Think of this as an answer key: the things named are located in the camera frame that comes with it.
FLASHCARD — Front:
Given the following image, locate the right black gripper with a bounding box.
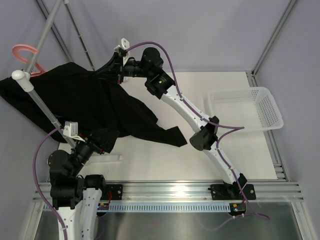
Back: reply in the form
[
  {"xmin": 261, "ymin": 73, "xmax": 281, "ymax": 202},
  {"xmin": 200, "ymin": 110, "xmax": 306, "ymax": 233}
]
[{"xmin": 93, "ymin": 53, "xmax": 151, "ymax": 86}]

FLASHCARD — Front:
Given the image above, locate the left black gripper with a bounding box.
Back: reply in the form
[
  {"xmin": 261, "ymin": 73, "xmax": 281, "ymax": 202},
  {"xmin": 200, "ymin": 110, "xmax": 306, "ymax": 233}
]
[{"xmin": 70, "ymin": 127, "xmax": 120, "ymax": 177}]

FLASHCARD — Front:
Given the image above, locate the black shirt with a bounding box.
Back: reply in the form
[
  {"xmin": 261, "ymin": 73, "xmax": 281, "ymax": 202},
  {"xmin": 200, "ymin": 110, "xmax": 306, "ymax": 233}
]
[{"xmin": 0, "ymin": 62, "xmax": 188, "ymax": 148}]

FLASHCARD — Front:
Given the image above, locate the silver white garment rack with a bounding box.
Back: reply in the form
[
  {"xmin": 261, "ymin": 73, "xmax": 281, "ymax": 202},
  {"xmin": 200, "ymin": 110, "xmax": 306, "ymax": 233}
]
[{"xmin": 11, "ymin": 0, "xmax": 123, "ymax": 167}]

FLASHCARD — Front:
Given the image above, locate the pink plastic hanger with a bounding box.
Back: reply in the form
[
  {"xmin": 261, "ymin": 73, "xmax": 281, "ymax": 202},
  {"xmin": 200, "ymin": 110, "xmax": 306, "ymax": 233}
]
[{"xmin": 11, "ymin": 44, "xmax": 46, "ymax": 77}]

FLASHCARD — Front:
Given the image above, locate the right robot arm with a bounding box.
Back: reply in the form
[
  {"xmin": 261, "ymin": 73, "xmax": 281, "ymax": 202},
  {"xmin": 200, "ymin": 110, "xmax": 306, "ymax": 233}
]
[{"xmin": 96, "ymin": 47, "xmax": 248, "ymax": 199}]

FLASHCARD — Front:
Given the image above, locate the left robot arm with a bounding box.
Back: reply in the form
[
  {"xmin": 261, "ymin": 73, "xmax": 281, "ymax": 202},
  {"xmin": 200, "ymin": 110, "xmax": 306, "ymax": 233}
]
[{"xmin": 48, "ymin": 129, "xmax": 123, "ymax": 240}]

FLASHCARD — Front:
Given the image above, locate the white perforated plastic basket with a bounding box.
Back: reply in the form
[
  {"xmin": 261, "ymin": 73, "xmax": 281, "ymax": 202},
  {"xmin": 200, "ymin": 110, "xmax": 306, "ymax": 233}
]
[{"xmin": 207, "ymin": 87, "xmax": 284, "ymax": 132}]

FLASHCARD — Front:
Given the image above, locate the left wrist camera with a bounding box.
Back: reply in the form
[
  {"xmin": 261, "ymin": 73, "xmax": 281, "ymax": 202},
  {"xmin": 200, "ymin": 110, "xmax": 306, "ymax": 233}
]
[{"xmin": 62, "ymin": 121, "xmax": 85, "ymax": 142}]

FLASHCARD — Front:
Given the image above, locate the white slotted cable duct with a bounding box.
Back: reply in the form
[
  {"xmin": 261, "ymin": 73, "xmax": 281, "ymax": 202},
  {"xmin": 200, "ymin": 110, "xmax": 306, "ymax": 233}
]
[{"xmin": 97, "ymin": 202, "xmax": 231, "ymax": 213}]

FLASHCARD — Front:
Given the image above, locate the aluminium frame post right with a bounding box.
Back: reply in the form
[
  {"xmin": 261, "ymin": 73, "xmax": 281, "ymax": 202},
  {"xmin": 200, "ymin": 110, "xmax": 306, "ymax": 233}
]
[{"xmin": 251, "ymin": 0, "xmax": 299, "ymax": 77}]

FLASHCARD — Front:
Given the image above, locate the aluminium mounting rail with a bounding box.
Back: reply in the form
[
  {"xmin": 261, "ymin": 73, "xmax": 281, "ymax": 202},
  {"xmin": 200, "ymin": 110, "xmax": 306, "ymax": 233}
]
[{"xmin": 32, "ymin": 181, "xmax": 305, "ymax": 203}]

